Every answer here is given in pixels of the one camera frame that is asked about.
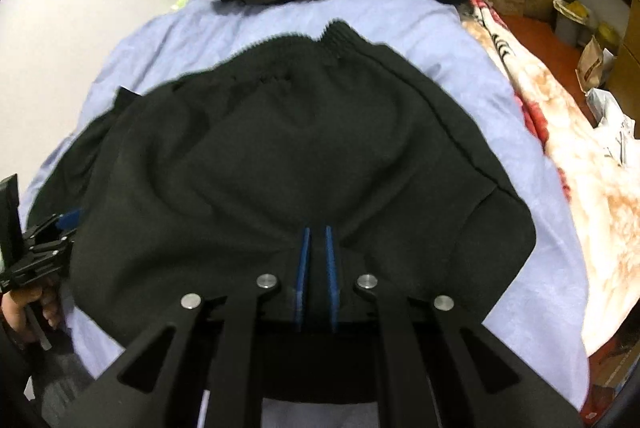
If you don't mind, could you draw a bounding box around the brown paper bag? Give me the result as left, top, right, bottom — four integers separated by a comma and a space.
576, 36, 616, 94

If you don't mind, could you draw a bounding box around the wooden wardrobe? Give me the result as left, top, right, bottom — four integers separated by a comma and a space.
606, 0, 640, 133

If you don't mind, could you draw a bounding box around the light blue bed sheet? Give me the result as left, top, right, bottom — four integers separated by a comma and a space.
22, 0, 589, 426

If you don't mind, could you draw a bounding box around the black zip jacket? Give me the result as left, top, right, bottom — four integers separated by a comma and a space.
27, 20, 537, 404

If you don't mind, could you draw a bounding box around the person's left hand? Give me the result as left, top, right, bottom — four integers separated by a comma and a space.
1, 277, 63, 344

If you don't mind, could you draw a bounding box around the floral orange blanket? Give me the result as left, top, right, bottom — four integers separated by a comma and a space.
462, 0, 639, 354

